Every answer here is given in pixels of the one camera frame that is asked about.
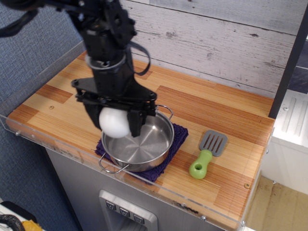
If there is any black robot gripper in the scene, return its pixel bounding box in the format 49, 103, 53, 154
70, 64, 158, 138

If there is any white toy mushroom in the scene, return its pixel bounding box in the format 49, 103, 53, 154
99, 107, 130, 139

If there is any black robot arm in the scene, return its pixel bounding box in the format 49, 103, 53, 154
0, 0, 157, 137

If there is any stainless steel pot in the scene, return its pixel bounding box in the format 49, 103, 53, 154
99, 104, 175, 174

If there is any purple cloth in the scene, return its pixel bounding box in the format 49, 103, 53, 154
95, 124, 188, 182

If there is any clear acrylic guard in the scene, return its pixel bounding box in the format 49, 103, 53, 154
7, 48, 274, 231

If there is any grey toy fridge cabinet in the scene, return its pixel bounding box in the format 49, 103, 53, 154
47, 150, 245, 231

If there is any silver dispenser panel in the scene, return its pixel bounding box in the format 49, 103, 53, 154
99, 190, 158, 231

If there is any green grey toy spatula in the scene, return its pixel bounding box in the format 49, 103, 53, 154
189, 130, 228, 180

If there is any black yellow object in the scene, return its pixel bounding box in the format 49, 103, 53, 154
0, 201, 44, 231

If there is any white side cabinet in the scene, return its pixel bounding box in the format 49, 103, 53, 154
260, 90, 308, 194

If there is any black cable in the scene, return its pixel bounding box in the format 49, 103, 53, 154
0, 9, 152, 77

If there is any dark right post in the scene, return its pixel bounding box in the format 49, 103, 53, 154
268, 6, 308, 119

